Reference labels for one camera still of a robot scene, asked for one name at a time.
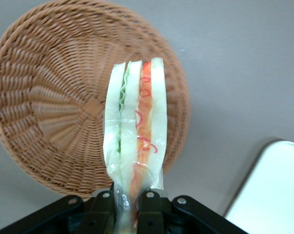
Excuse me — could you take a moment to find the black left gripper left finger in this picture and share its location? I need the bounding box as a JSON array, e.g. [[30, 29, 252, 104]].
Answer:
[[0, 189, 116, 234]]

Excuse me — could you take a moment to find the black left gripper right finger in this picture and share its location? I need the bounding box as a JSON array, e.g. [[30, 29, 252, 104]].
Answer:
[[138, 190, 249, 234]]

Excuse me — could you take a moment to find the triangle sandwich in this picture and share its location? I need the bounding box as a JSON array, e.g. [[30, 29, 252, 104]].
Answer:
[[102, 56, 167, 234]]

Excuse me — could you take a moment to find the cream rectangular tray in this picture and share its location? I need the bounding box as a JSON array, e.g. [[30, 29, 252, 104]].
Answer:
[[223, 141, 294, 234]]

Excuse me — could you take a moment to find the round brown wicker basket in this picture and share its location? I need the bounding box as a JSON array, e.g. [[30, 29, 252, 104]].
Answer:
[[0, 0, 191, 202]]

